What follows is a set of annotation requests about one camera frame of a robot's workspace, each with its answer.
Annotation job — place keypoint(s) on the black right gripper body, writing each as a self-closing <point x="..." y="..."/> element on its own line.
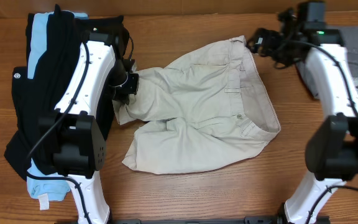
<point x="279" y="46"/>

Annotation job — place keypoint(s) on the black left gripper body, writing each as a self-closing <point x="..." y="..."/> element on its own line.
<point x="122" y="84"/>

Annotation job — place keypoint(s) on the beige cotton shorts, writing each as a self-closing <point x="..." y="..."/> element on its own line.
<point x="207" y="109"/>

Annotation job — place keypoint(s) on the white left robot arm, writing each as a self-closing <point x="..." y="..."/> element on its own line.
<point x="72" y="140"/>

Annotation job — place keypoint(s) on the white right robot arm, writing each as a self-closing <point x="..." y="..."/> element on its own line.
<point x="331" y="155"/>

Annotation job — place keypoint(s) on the black garment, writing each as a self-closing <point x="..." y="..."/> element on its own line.
<point x="17" y="150"/>

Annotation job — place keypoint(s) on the light blue garment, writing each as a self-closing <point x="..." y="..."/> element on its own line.
<point x="42" y="186"/>

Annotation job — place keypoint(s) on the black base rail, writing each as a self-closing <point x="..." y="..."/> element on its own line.
<point x="197" y="221"/>

